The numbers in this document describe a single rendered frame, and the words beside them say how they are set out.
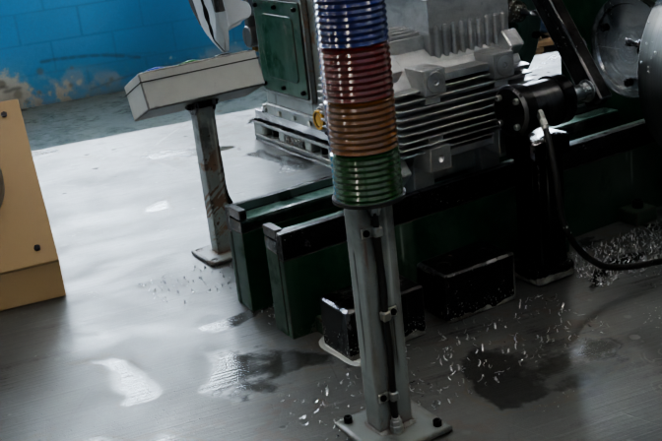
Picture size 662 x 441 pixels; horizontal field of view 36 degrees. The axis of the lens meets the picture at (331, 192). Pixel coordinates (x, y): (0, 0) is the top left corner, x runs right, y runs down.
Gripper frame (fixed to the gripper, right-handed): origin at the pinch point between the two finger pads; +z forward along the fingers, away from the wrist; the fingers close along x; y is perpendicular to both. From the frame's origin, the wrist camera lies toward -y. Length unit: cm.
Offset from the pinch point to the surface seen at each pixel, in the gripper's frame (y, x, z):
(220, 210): -5.2, 4.2, 21.8
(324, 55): -16, -55, 14
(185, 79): -7.5, -3.5, 4.5
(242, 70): 0.7, -3.5, 4.9
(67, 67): 124, 519, -113
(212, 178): -5.6, 2.5, 17.5
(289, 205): -4.0, -15.1, 24.3
